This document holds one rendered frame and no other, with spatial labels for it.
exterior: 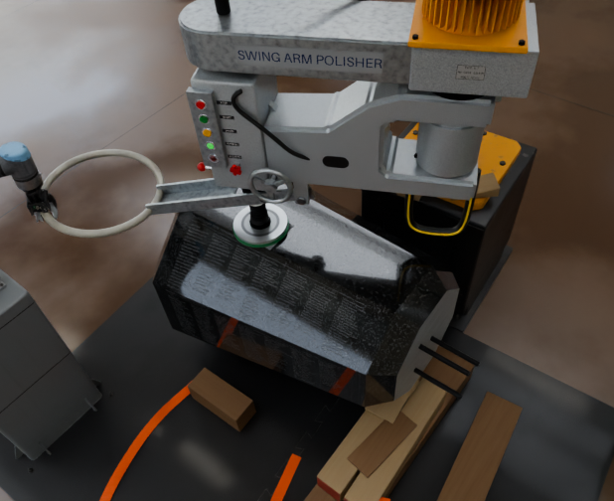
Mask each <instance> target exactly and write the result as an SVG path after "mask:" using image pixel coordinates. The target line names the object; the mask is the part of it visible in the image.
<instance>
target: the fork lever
mask: <svg viewBox="0 0 614 501"><path fill-rule="evenodd" d="M156 188H157V189H158V190H162V191H163V192H164V196H163V199H162V201H161V203H152V204H146V205H145V207H146V208H147V209H150V210H152V211H153V214H152V215H157V214H168V213H178V212H188V211H198V210H208V209H218V208H228V207H239V206H249V205H259V204H269V203H266V202H263V201H261V200H259V199H258V198H256V197H255V196H254V195H253V194H252V193H245V194H236V191H237V189H238V188H233V187H223V186H217V185H216V183H215V179H214V178H210V179H201V180H193V181H185V182H177V183H168V184H160V185H157V186H156ZM286 193H287V189H283V190H276V192H275V193H274V196H275V199H277V198H281V197H283V196H285V195H286ZM309 199H310V200H311V199H315V195H314V193H313V190H312V188H311V187H309ZM290 201H295V195H294V188H293V194H292V196H291V197H290V199H289V200H287V201H286V202H290ZM296 201H297V203H298V204H299V205H304V204H306V200H305V198H302V197H299V198H297V200H296Z"/></svg>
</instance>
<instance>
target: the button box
mask: <svg viewBox="0 0 614 501"><path fill-rule="evenodd" d="M186 95H187V99H188V103H189V107H190V110H191V113H192V117H193V121H194V125H195V129H196V133H197V137H198V141H199V145H200V149H201V153H202V157H203V161H204V165H205V166H210V167H220V168H228V166H229V162H228V157H227V153H226V148H225V143H224V138H223V134H222V129H221V124H220V120H219V115H218V110H217V105H216V101H215V96H214V92H213V91H212V90H208V89H195V88H191V87H188V89H187V90H186ZM197 99H201V100H203V101H204V102H205V103H206V105H207V108H206V109H203V110H201V109H198V108H197V107H196V106H195V101H196V100H197ZM200 114H205V115H207V116H208V117H209V119H210V122H209V123H208V124H203V123H202V122H201V121H200V120H199V115H200ZM203 128H209V129H210V130H211V131H212V132H213V136H212V137H206V136H204V135H203V133H202V129H203ZM207 141H212V142H214V143H215V144H216V149H215V150H209V149H208V148H207V147H206V146H205V143H206V142H207ZM210 154H215V155H217V156H218V157H219V161H218V162H217V163H214V162H211V161H210V160H209V158H208V156H209V155H210Z"/></svg>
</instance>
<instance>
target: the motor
mask: <svg viewBox="0 0 614 501"><path fill-rule="evenodd" d="M408 46H409V47H412V48H428V49H446V50H463V51H481V52H498V53H516V54H526V53H527V52H528V49H529V44H528V28H527V13H526V0H416V2H415V7H414V12H413V18H412V23H411V28H410V33H409V38H408Z"/></svg>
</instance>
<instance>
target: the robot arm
mask: <svg viewBox="0 0 614 501"><path fill-rule="evenodd" d="M10 175H11V176H12V178H13V180H14V182H15V184H16V185H17V187H18V188H19V189H20V190H23V191H24V192H26V195H27V208H28V209H29V211H30V210H31V211H30V213H31V215H32V216H33V214H34V215H35V216H36V220H37V222H38V221H39V220H40V221H42V222H43V221H44V219H43V217H42V215H41V212H43V213H48V211H49V210H50V212H52V213H53V216H54V218H55V219H56V218H57V217H58V209H57V203H56V199H55V197H54V196H52V194H51V193H48V191H47V190H45V189H41V188H42V186H43V184H44V183H43V181H42V177H41V175H42V173H39V170H38V168H37V166H36V164H35V162H34V160H33V158H32V156H31V152H30V151H29V150H28V148H27V146H26V145H25V144H23V143H21V142H17V141H12V142H7V143H5V144H3V145H2V146H1V147H0V178H2V177H5V176H10Z"/></svg>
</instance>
